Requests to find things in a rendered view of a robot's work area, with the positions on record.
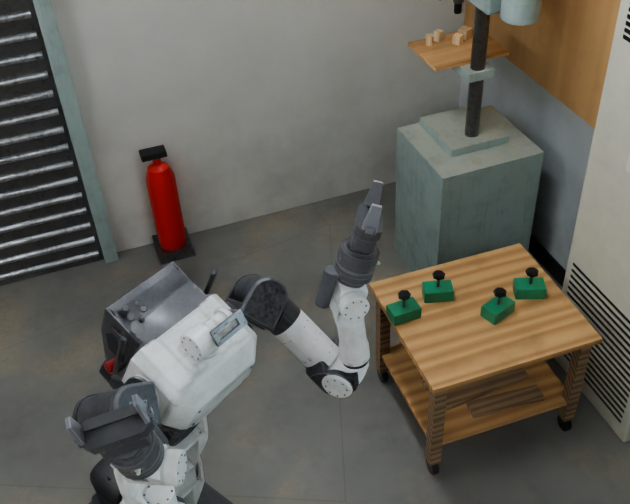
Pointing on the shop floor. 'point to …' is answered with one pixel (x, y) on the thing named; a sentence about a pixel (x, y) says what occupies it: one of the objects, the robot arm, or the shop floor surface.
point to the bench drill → (465, 155)
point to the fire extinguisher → (166, 208)
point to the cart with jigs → (480, 345)
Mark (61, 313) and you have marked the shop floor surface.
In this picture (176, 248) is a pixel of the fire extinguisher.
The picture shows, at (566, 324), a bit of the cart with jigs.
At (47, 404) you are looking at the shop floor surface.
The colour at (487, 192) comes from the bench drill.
